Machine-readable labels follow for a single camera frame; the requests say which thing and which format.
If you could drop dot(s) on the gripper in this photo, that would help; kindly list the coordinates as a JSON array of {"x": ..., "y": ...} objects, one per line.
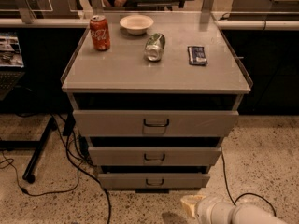
[{"x": 203, "y": 208}]

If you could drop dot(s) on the grey drawer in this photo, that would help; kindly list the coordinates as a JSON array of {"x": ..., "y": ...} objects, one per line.
[
  {"x": 94, "y": 123},
  {"x": 153, "y": 180},
  {"x": 154, "y": 156}
]

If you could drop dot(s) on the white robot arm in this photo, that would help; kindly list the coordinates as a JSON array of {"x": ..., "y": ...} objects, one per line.
[{"x": 214, "y": 209}]

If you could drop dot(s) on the grey drawer cabinet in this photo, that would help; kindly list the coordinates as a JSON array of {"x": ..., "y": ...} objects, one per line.
[{"x": 122, "y": 78}]

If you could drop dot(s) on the blue snack packet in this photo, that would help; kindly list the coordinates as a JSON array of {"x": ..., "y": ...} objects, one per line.
[{"x": 197, "y": 55}]

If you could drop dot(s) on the black stand leg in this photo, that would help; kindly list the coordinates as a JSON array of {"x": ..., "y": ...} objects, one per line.
[{"x": 36, "y": 145}]

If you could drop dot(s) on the white bowl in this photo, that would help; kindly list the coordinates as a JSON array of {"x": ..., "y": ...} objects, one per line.
[{"x": 136, "y": 24}]

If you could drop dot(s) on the red cola can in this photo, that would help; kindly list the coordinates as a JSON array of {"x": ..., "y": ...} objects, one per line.
[{"x": 99, "y": 32}]

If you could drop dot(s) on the laptop computer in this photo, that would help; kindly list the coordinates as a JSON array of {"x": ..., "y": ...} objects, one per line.
[{"x": 12, "y": 66}]

